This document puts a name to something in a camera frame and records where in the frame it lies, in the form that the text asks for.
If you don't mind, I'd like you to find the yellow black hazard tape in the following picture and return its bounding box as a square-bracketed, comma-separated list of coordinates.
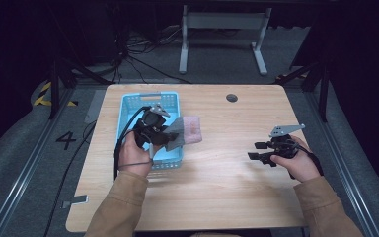
[34, 81, 79, 107]

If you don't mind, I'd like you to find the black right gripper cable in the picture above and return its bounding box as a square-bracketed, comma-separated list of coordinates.
[295, 144, 325, 181]

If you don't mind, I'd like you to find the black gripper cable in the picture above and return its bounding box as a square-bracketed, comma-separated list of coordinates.
[295, 144, 325, 181]
[112, 106, 152, 182]

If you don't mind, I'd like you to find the grey floor tape strip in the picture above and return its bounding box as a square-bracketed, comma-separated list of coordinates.
[84, 89, 107, 124]

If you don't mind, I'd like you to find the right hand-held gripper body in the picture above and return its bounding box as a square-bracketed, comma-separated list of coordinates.
[267, 123, 306, 158]

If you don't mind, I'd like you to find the person's left hand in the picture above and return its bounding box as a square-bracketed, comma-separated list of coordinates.
[117, 130, 161, 178]

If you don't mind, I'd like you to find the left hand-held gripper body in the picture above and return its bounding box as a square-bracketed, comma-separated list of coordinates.
[134, 103, 172, 150]

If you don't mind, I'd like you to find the grey metal table frame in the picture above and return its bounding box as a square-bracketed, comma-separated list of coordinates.
[178, 4, 272, 76]

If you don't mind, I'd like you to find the black tripod stand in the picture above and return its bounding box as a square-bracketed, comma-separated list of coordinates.
[47, 58, 113, 120]
[275, 62, 330, 122]

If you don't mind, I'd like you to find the person's right hand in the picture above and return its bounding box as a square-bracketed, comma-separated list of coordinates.
[269, 135, 322, 184]

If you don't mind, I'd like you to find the grey wrist strap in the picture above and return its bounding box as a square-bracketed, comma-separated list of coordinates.
[117, 142, 155, 169]

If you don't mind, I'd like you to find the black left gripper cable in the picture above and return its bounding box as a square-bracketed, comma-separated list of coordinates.
[112, 106, 152, 182]

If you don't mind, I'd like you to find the long black floor cable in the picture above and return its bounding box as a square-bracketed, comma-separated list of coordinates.
[43, 121, 97, 237]

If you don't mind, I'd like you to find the light blue plastic basket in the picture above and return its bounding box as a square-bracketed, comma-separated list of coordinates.
[113, 91, 185, 171]

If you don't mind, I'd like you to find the bundle of black floor cables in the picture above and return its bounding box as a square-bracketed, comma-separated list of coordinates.
[112, 26, 191, 85]

